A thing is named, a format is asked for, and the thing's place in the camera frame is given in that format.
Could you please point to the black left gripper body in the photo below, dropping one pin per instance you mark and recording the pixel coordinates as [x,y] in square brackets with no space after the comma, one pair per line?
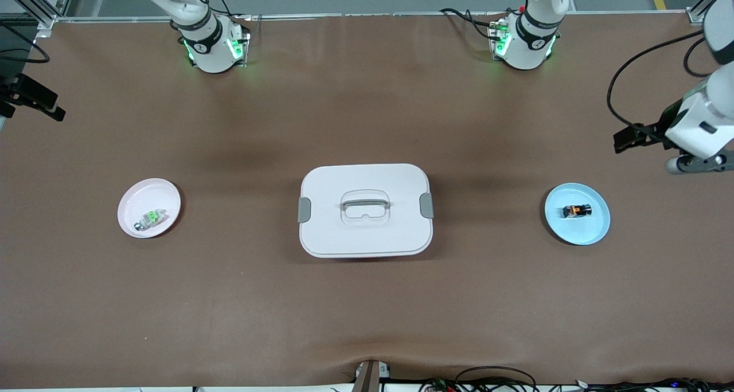
[667,120]

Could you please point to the orange and black switch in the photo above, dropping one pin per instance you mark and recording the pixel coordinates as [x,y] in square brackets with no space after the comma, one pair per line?
[576,211]

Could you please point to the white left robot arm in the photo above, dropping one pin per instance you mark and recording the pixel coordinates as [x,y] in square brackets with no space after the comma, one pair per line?
[530,42]

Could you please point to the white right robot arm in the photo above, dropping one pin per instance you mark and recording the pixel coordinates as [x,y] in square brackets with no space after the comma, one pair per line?
[209,42]

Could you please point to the light blue round plate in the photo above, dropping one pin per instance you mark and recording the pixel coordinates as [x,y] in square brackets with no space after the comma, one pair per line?
[579,231]

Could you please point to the pink round plate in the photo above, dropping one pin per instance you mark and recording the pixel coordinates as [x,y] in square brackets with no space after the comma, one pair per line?
[149,197]

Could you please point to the grey box latch clip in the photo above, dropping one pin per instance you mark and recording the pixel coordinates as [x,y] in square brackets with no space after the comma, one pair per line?
[304,210]
[426,205]

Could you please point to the white lidded storage box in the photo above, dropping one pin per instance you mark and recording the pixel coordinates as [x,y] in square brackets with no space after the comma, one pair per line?
[367,237]

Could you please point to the brown table mat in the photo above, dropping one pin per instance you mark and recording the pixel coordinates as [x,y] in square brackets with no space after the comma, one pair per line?
[367,312]

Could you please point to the aluminium frame profile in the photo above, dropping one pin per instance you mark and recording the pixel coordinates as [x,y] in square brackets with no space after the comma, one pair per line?
[46,8]
[698,11]

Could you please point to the green and clear switch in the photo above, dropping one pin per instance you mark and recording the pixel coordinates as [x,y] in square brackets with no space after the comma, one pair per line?
[151,218]

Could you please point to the silver table edge rail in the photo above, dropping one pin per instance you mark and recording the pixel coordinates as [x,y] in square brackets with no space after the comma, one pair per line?
[373,15]

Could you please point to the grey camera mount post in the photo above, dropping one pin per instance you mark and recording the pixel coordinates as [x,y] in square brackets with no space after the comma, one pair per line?
[370,377]

